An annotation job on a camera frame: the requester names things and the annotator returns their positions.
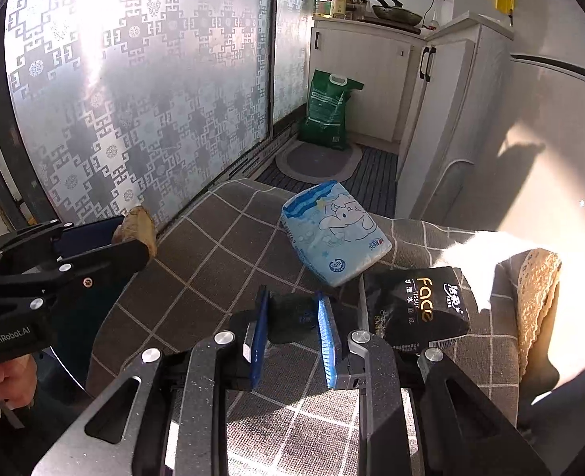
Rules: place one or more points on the dark sauce bottle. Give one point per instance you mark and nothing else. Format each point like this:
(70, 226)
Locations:
(357, 6)

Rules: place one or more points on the grey checked tablecloth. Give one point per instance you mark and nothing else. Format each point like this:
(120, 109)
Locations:
(213, 267)

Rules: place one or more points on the green rice bag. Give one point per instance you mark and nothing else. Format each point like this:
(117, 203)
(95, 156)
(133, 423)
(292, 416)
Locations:
(329, 114)

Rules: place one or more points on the grey oval floor mat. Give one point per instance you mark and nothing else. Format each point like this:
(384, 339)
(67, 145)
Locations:
(317, 161)

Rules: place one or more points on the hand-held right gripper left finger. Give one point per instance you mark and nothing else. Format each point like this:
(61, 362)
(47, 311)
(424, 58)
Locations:
(257, 342)

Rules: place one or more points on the tan bread piece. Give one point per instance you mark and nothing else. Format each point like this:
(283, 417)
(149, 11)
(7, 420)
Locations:
(138, 228)

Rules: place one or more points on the dark metal wok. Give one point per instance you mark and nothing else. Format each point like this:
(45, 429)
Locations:
(396, 14)

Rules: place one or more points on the small white bottle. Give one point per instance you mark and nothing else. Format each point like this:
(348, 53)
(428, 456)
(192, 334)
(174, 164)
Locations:
(433, 24)

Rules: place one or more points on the silver refrigerator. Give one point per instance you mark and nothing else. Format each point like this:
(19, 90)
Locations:
(545, 109)

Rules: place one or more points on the patterned frosted glass door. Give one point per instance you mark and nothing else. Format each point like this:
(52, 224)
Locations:
(138, 99)

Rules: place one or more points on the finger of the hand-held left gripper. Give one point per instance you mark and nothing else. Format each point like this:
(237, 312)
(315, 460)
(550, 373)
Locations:
(84, 238)
(109, 263)

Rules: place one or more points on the black tissue pack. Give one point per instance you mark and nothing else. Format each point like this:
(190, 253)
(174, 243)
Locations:
(421, 307)

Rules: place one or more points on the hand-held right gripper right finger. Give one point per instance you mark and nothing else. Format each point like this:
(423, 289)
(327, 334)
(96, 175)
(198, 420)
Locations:
(328, 342)

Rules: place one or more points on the light blue tissue pack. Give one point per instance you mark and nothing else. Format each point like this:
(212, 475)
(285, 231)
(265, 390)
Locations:
(332, 233)

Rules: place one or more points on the person's left hand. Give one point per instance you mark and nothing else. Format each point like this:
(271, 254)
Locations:
(9, 386)

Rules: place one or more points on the white kitchen cabinet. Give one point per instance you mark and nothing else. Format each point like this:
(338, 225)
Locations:
(446, 109)
(366, 74)

